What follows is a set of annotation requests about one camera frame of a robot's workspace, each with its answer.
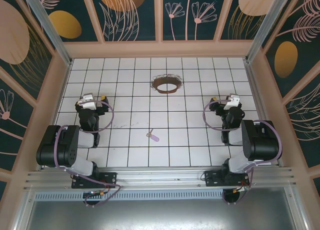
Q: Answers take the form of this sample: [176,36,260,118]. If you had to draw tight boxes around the key with purple tag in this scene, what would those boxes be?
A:
[146,129,161,142]

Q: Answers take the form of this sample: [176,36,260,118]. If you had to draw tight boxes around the green circuit board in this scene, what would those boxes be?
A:
[83,190,107,198]

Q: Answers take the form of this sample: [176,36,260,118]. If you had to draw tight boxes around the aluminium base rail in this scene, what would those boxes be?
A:
[23,165,298,191]

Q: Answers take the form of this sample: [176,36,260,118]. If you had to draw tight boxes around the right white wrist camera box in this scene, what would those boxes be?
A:
[223,93,242,111]

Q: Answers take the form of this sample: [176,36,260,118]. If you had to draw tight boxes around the aluminium corner post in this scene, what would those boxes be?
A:
[19,0,74,67]
[244,0,293,63]

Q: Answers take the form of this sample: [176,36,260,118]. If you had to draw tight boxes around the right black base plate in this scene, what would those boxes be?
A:
[204,170,251,188]

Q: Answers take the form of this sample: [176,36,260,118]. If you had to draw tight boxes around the right aluminium corner post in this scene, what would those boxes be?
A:
[244,0,293,63]

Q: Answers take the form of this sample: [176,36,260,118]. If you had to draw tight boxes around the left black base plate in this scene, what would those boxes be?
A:
[71,171,118,189]

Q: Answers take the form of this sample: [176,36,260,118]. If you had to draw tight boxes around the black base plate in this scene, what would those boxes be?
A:
[71,171,118,189]
[204,170,251,188]

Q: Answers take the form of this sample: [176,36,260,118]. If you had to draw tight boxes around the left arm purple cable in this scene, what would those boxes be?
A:
[53,99,122,208]

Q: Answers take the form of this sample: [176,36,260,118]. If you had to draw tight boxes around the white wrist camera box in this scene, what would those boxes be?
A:
[78,93,98,110]
[223,93,242,111]

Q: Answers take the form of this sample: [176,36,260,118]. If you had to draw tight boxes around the left aluminium corner post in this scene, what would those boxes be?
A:
[19,0,74,67]

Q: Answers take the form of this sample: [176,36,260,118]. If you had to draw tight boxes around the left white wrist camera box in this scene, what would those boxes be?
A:
[78,93,98,110]

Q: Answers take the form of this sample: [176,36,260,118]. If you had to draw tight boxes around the grey metal sheet panel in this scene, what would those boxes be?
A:
[13,187,310,230]

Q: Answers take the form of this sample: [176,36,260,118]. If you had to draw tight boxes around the aluminium side rail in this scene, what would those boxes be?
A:
[243,61,285,167]

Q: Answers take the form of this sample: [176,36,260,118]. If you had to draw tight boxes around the slotted grey cable duct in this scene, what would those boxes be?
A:
[33,191,289,201]

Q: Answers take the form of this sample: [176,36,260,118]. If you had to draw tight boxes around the yellow plug connector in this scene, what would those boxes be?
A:
[232,185,251,194]

